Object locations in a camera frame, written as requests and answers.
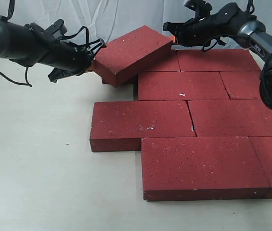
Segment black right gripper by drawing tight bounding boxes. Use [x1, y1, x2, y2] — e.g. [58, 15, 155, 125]
[162, 2, 249, 47]

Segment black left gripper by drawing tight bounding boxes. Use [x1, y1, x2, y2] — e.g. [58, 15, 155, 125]
[28, 23, 106, 83]

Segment red brick with white mark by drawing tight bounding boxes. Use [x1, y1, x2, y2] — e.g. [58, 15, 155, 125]
[138, 72, 229, 101]

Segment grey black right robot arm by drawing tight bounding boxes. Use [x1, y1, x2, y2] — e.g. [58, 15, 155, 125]
[163, 0, 272, 110]

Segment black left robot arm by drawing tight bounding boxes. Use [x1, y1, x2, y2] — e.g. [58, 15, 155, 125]
[0, 15, 106, 83]

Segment red brick under tilted one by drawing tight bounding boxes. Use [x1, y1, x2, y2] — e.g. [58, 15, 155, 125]
[101, 49, 181, 85]

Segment red brick back row right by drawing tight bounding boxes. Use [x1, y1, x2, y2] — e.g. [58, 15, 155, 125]
[177, 49, 260, 72]

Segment red brick right edge row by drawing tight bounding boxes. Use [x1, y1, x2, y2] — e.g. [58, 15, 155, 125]
[220, 71, 260, 100]

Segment large red brick front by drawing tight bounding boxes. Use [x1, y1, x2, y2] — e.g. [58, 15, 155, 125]
[141, 137, 271, 201]

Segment white wrinkled backdrop curtain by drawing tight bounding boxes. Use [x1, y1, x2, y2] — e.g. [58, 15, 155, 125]
[0, 0, 272, 42]

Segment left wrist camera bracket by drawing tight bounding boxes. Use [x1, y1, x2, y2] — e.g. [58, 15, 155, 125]
[46, 19, 67, 38]

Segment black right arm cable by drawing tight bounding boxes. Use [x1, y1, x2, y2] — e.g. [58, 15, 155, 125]
[202, 0, 272, 116]

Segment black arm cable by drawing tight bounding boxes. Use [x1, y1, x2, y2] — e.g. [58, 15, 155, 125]
[202, 0, 272, 116]
[0, 0, 91, 88]

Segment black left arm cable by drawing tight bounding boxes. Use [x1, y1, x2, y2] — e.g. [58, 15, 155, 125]
[0, 0, 91, 88]

